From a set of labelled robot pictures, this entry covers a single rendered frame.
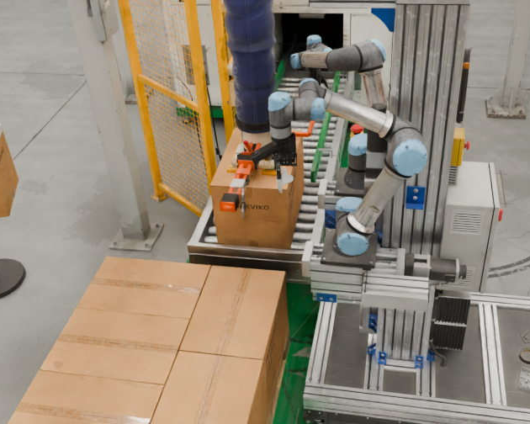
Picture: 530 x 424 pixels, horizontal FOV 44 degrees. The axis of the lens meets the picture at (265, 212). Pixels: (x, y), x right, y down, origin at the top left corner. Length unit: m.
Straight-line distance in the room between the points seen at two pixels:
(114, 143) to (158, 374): 1.72
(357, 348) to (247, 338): 0.67
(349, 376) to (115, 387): 1.14
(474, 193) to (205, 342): 1.37
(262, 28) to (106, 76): 1.22
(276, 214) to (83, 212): 2.04
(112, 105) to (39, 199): 1.49
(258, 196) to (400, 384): 1.16
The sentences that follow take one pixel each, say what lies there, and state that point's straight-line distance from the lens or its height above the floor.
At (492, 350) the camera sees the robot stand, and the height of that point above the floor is 0.23.
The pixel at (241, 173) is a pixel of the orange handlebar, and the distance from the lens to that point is 3.21.
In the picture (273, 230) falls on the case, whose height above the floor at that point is 0.68.
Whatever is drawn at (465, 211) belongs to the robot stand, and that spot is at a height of 1.20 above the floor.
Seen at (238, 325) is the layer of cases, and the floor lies 0.54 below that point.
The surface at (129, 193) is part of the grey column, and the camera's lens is 4.44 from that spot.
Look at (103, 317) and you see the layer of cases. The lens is 3.38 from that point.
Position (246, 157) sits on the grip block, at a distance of 3.32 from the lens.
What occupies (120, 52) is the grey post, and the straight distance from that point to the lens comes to 6.45.
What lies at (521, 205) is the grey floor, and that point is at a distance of 5.00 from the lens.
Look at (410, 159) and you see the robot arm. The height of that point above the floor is 1.59.
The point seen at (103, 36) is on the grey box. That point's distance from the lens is 3.88.
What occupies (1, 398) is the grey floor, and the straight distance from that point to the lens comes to 3.97.
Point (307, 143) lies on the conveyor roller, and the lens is 4.49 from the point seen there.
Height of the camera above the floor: 2.83
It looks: 36 degrees down
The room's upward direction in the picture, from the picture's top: 4 degrees counter-clockwise
